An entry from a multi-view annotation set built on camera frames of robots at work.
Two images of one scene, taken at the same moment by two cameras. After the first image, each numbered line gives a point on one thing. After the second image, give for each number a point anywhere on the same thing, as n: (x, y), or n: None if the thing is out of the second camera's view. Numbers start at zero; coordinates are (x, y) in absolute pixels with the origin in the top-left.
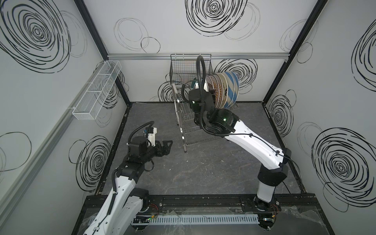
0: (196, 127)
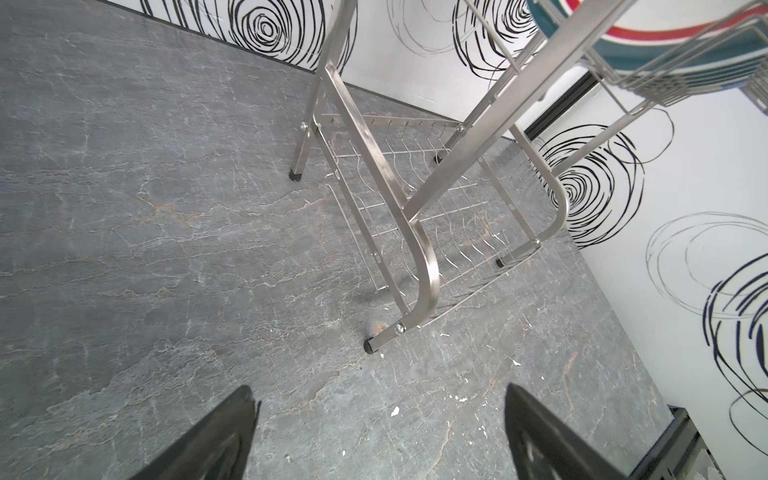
0: (443, 200)
